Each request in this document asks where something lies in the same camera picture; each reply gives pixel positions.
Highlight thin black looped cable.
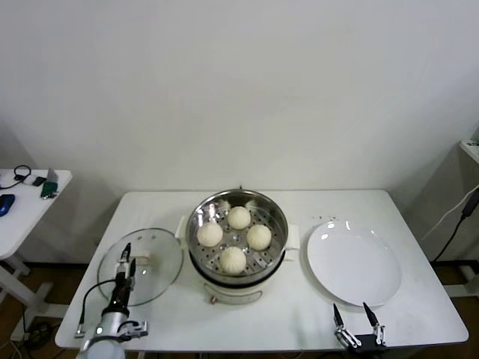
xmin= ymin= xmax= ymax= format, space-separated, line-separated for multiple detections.
xmin=13 ymin=165 xmax=32 ymax=184

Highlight perforated steel steamer basket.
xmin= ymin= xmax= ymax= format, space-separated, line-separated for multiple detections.
xmin=174 ymin=189 xmax=301 ymax=277

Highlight blue computer mouse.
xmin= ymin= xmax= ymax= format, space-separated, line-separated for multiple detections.
xmin=0 ymin=193 xmax=16 ymax=218

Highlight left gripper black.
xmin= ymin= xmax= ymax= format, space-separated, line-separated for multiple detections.
xmin=111 ymin=242 xmax=138 ymax=313

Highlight glass lid with cream handle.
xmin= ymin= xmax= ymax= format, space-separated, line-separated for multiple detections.
xmin=97 ymin=227 xmax=184 ymax=307

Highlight large white plate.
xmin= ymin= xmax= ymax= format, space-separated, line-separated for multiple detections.
xmin=306 ymin=220 xmax=403 ymax=308

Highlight white electric cooking pot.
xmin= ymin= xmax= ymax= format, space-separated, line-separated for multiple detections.
xmin=174 ymin=224 xmax=301 ymax=306

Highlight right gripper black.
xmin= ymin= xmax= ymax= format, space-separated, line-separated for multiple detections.
xmin=332 ymin=301 xmax=387 ymax=355

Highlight white steamed baozi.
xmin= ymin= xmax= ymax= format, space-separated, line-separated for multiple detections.
xmin=227 ymin=205 xmax=251 ymax=230
xmin=197 ymin=223 xmax=225 ymax=248
xmin=219 ymin=245 xmax=247 ymax=274
xmin=246 ymin=223 xmax=272 ymax=251

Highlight white desk with foot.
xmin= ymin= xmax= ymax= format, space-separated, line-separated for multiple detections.
xmin=436 ymin=136 xmax=479 ymax=298

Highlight black cable with adapter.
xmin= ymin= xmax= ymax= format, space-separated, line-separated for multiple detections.
xmin=430 ymin=194 xmax=479 ymax=263

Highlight white power cable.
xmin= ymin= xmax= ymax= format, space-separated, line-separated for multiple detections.
xmin=422 ymin=185 xmax=479 ymax=241

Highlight green circuit board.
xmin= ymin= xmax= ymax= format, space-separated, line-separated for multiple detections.
xmin=39 ymin=179 xmax=60 ymax=200

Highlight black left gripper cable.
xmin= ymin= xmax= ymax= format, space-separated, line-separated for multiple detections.
xmin=74 ymin=280 xmax=118 ymax=338

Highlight white side table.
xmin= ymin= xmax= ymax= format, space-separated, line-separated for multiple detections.
xmin=0 ymin=168 xmax=73 ymax=332

